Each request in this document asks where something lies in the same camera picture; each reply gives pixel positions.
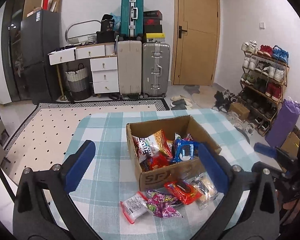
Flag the white orange noodle snack bag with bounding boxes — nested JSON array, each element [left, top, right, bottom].
[[132, 129, 173, 163]]

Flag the red chip snack bag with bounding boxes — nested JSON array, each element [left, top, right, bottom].
[[140, 154, 170, 172]]

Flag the white drawer desk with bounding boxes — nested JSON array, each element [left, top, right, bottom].
[[49, 42, 119, 94]]

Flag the stacked shoe boxes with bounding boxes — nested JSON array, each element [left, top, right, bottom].
[[143, 10, 163, 43]]

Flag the small white red snack packet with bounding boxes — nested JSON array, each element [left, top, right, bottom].
[[120, 191, 148, 224]]

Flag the silver suitcase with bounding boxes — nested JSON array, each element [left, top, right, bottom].
[[141, 42, 170, 98]]

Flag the woven laundry basket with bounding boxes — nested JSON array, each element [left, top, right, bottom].
[[65, 63, 91, 101]]

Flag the wooden door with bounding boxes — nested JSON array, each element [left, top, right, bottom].
[[171, 0, 221, 86]]

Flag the clear snack packet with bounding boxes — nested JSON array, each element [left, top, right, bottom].
[[190, 172, 218, 210]]

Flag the teal checkered tablecloth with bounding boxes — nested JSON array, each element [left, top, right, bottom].
[[61, 108, 259, 239]]

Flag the black refrigerator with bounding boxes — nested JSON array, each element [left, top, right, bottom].
[[20, 9, 61, 105]]

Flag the beige dotted rug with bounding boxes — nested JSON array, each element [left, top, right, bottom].
[[2, 99, 169, 183]]

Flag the blue cookie snack bag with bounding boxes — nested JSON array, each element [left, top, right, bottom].
[[170, 139, 199, 163]]

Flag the small cardboard box on floor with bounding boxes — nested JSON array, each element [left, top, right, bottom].
[[229, 102, 250, 121]]

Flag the beige suitcase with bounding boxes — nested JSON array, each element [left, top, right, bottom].
[[117, 41, 142, 95]]

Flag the teal suitcase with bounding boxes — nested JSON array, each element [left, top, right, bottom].
[[120, 0, 143, 38]]

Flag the purple snack bag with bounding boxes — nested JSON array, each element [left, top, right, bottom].
[[146, 190, 183, 218]]

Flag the dark glass cabinet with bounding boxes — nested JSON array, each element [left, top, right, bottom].
[[1, 0, 31, 102]]

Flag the brown SF cardboard box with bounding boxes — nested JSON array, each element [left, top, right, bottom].
[[126, 115, 221, 191]]

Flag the person's right hand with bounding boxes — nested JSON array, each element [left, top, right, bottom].
[[276, 191, 300, 212]]

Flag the wooden shoe rack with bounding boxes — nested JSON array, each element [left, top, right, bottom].
[[237, 41, 289, 136]]

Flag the purple gift bag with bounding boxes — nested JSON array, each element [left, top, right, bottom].
[[265, 97, 300, 147]]

